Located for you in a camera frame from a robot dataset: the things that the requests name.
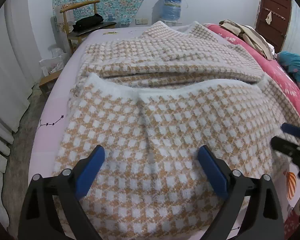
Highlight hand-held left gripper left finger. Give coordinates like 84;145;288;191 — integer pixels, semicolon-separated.
18;145;106;240

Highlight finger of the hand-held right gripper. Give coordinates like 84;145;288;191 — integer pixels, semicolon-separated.
270;136;300;166
281;122;300;141

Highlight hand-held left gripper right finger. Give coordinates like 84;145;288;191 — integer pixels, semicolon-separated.
198;145;285;240

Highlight beige white checked blanket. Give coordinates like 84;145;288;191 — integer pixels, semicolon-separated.
52;21;300;240

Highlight beige clothes pile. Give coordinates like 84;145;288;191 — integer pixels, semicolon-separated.
219;19;274;60

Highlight teal blue garment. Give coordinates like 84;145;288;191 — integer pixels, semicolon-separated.
277;51;300;90

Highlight pink floral blanket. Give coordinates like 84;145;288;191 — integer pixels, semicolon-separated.
202;23;300;120

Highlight bed with lilac printed sheet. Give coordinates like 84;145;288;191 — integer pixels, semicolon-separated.
31;27;300;240

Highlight white crumpled cloth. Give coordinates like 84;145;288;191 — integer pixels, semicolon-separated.
266;42;277;60

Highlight small wooden stool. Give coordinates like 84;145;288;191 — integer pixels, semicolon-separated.
39;70;63;98

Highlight brown door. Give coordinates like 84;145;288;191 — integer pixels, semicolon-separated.
254;0;293;53

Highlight white plastic bag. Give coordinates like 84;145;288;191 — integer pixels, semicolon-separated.
39;45;69;77

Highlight white curtain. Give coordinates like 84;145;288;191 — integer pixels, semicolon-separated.
0;0;44;230

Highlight wooden chair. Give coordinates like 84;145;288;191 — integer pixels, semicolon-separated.
51;0;117;55

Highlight black bag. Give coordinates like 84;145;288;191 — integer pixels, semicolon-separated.
72;14;104;32

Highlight white water dispenser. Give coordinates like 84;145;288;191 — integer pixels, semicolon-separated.
160;20;183;27

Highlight blue water jug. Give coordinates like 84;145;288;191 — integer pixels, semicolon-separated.
161;0;183;22

